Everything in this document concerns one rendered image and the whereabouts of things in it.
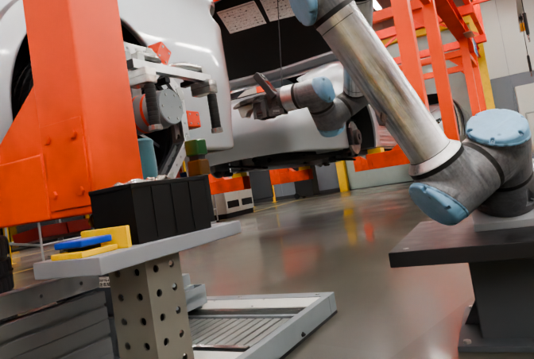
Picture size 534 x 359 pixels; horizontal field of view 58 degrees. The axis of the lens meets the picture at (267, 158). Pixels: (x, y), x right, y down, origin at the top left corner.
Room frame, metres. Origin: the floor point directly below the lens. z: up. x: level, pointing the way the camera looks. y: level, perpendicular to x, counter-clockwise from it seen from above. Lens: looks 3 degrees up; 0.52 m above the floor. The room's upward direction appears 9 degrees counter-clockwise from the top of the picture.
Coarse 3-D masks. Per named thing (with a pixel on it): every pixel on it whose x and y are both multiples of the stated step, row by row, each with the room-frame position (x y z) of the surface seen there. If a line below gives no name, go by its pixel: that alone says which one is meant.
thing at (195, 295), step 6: (186, 288) 1.97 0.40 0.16; (192, 288) 1.93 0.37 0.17; (198, 288) 1.96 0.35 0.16; (204, 288) 1.99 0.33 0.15; (186, 294) 1.89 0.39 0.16; (192, 294) 1.92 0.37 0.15; (198, 294) 1.95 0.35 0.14; (204, 294) 1.99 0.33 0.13; (186, 300) 1.88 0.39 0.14; (192, 300) 1.92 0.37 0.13; (198, 300) 1.95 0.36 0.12; (204, 300) 1.98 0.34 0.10; (192, 306) 1.91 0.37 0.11; (198, 306) 1.94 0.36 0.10
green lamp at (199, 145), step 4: (192, 140) 1.17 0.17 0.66; (196, 140) 1.16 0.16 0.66; (200, 140) 1.18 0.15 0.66; (204, 140) 1.19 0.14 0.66; (184, 144) 1.18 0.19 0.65; (188, 144) 1.17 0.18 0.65; (192, 144) 1.17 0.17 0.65; (196, 144) 1.16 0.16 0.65; (200, 144) 1.17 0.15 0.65; (204, 144) 1.19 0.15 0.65; (188, 148) 1.17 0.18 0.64; (192, 148) 1.17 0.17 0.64; (196, 148) 1.16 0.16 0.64; (200, 148) 1.17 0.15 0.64; (204, 148) 1.19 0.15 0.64; (188, 152) 1.18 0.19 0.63; (192, 152) 1.17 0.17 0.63; (196, 152) 1.16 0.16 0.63; (200, 152) 1.17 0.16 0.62; (204, 152) 1.18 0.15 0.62; (188, 156) 1.18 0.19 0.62
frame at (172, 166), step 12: (132, 48) 1.77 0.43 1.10; (144, 48) 1.83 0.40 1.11; (168, 84) 1.94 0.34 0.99; (180, 96) 1.98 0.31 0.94; (180, 120) 1.97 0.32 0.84; (180, 132) 1.98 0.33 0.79; (180, 144) 1.97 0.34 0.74; (168, 156) 1.94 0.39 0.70; (180, 156) 1.95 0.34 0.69; (168, 168) 1.88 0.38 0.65
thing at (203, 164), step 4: (192, 160) 1.17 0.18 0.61; (196, 160) 1.17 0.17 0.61; (200, 160) 1.17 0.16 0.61; (204, 160) 1.18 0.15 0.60; (208, 160) 1.19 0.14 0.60; (188, 164) 1.18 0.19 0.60; (192, 164) 1.17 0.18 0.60; (196, 164) 1.17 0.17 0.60; (200, 164) 1.16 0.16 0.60; (204, 164) 1.18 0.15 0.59; (208, 164) 1.19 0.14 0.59; (188, 168) 1.18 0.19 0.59; (192, 168) 1.17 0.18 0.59; (196, 168) 1.17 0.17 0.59; (200, 168) 1.16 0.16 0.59; (204, 168) 1.18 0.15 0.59; (208, 168) 1.19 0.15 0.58; (192, 172) 1.17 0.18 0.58; (196, 172) 1.17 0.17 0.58; (200, 172) 1.16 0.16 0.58; (204, 172) 1.17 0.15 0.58; (208, 172) 1.19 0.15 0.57
